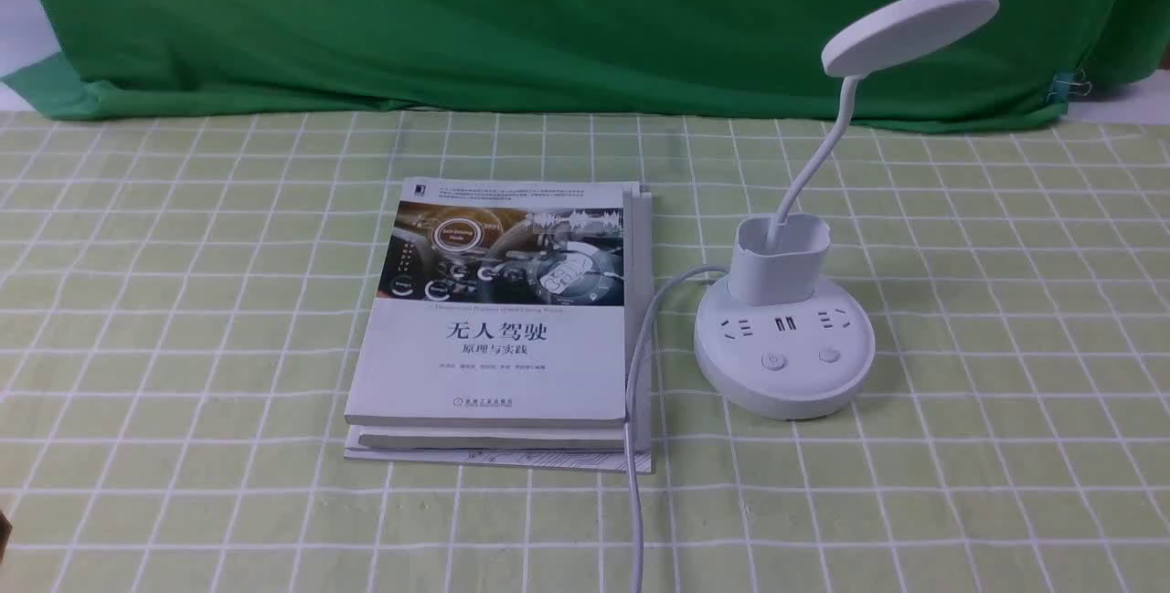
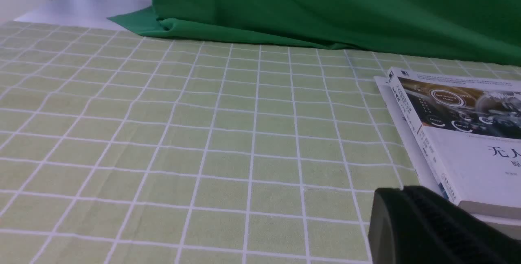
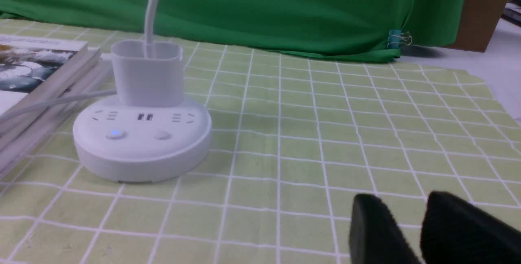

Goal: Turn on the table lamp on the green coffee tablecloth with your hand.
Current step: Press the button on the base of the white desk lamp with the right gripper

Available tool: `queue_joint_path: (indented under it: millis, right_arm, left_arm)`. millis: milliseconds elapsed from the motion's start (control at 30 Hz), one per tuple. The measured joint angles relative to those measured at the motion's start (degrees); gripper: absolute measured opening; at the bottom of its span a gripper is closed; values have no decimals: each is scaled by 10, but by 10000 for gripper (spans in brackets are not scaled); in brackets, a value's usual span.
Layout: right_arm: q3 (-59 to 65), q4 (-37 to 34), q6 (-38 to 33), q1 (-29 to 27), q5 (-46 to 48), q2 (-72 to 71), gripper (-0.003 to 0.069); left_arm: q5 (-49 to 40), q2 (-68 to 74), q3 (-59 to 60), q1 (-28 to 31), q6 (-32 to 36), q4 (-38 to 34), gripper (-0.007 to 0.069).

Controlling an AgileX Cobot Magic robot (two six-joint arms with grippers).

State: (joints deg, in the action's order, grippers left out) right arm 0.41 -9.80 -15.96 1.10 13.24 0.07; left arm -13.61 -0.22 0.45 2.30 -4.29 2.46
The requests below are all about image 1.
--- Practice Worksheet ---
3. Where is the white desk lamp with sockets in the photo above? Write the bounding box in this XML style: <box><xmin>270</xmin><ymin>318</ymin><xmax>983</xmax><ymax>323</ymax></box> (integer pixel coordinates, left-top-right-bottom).
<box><xmin>694</xmin><ymin>0</ymin><xmax>999</xmax><ymax>421</ymax></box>

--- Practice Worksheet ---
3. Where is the top book with car cover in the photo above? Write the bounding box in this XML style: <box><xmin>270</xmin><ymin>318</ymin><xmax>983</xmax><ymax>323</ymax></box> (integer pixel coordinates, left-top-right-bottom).
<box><xmin>344</xmin><ymin>175</ymin><xmax>631</xmax><ymax>429</ymax></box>

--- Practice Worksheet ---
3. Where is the bottom thin white book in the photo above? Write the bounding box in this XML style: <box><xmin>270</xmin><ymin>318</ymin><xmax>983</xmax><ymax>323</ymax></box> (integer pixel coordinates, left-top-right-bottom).
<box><xmin>344</xmin><ymin>448</ymin><xmax>628</xmax><ymax>473</ymax></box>

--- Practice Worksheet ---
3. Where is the middle white book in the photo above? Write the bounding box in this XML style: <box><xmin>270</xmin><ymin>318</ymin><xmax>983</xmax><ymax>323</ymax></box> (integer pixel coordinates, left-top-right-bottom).
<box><xmin>356</xmin><ymin>187</ymin><xmax>654</xmax><ymax>453</ymax></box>

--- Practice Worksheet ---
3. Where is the green checkered tablecloth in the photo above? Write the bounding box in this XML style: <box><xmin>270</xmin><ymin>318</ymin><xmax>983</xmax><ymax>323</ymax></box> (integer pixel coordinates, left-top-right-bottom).
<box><xmin>1</xmin><ymin>111</ymin><xmax>1169</xmax><ymax>592</ymax></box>

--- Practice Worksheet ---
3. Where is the teal binder clip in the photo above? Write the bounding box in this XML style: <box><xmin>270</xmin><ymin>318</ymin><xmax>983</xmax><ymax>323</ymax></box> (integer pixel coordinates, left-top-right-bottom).
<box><xmin>1046</xmin><ymin>69</ymin><xmax>1093</xmax><ymax>105</ymax></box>

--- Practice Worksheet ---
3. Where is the green backdrop cloth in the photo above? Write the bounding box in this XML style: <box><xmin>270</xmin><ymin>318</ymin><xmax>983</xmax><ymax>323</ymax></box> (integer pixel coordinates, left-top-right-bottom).
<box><xmin>4</xmin><ymin>0</ymin><xmax>1166</xmax><ymax>133</ymax></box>

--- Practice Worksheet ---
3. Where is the white lamp power cable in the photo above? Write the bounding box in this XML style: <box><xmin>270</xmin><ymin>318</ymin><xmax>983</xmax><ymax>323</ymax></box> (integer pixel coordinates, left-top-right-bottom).
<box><xmin>622</xmin><ymin>264</ymin><xmax>731</xmax><ymax>593</ymax></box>

